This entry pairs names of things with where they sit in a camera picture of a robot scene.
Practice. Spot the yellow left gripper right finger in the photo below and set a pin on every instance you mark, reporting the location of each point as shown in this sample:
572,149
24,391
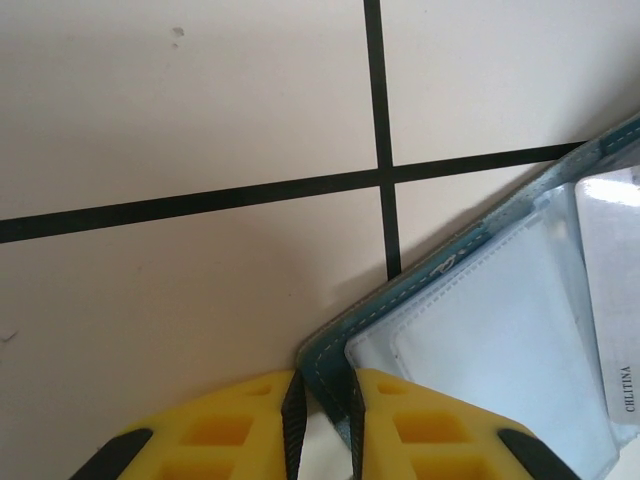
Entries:
440,445

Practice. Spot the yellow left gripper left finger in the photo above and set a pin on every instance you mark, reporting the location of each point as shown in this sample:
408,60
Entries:
210,440

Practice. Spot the teal leather card holder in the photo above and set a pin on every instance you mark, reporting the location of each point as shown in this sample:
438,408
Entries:
500,325

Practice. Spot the white Chlitina card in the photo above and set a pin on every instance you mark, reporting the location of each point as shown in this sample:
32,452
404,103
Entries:
620,300

